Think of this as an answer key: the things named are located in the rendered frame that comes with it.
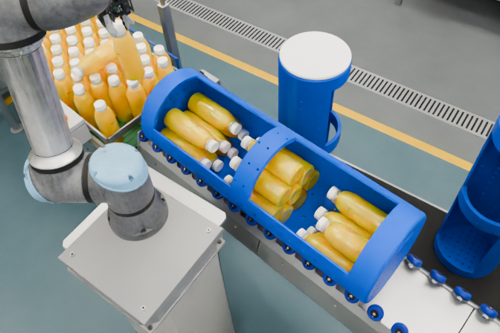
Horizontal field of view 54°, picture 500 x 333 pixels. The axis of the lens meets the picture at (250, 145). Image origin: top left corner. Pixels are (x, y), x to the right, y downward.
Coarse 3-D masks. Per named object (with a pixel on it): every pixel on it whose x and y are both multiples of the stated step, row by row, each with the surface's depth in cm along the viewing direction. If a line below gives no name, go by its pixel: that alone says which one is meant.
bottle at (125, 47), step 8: (120, 40) 152; (128, 40) 153; (120, 48) 154; (128, 48) 154; (136, 48) 158; (120, 56) 156; (128, 56) 156; (136, 56) 159; (120, 64) 161; (128, 64) 159; (136, 64) 160; (128, 72) 162; (136, 72) 162; (144, 72) 166
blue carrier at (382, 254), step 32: (160, 96) 151; (224, 96) 166; (160, 128) 166; (256, 128) 163; (288, 128) 145; (192, 160) 146; (224, 160) 167; (256, 160) 134; (320, 160) 149; (224, 192) 143; (320, 192) 153; (352, 192) 146; (384, 192) 127; (288, 224) 149; (384, 224) 118; (416, 224) 119; (320, 256) 125; (384, 256) 115; (352, 288) 123
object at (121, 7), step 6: (114, 0) 137; (120, 0) 137; (126, 0) 139; (114, 6) 136; (120, 6) 139; (126, 6) 140; (132, 6) 141; (108, 12) 139; (114, 12) 140; (120, 12) 141; (126, 12) 141; (114, 18) 141
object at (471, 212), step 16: (496, 128) 165; (496, 144) 164; (480, 160) 192; (496, 160) 196; (480, 176) 205; (496, 176) 204; (464, 192) 194; (480, 192) 214; (496, 192) 211; (464, 208) 193; (480, 208) 223; (496, 208) 217; (448, 224) 235; (464, 224) 236; (480, 224) 189; (496, 224) 185; (448, 240) 231; (464, 240) 231; (480, 240) 231; (496, 240) 192; (448, 256) 226; (464, 256) 226; (480, 256) 225; (496, 256) 203; (464, 272) 217; (480, 272) 214
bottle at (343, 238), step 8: (328, 224) 130; (336, 224) 129; (344, 224) 129; (328, 232) 129; (336, 232) 127; (344, 232) 127; (352, 232) 127; (328, 240) 129; (336, 240) 127; (344, 240) 126; (352, 240) 125; (360, 240) 125; (368, 240) 127; (336, 248) 128; (344, 248) 126; (352, 248) 125; (360, 248) 124; (352, 256) 125
